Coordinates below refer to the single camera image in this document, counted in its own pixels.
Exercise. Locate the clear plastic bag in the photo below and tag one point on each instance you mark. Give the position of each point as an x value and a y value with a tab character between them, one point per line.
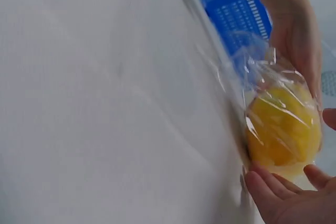
265	82

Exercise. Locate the person's right hand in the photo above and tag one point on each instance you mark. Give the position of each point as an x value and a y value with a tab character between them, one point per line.
302	205

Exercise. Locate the blue plastic mesh basket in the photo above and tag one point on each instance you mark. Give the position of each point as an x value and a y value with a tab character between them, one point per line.
236	22

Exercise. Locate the yellow round fruit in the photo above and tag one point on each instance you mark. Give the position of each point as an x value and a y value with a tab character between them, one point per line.
286	129

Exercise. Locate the person's left hand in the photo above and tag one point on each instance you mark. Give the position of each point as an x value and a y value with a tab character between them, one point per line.
296	24

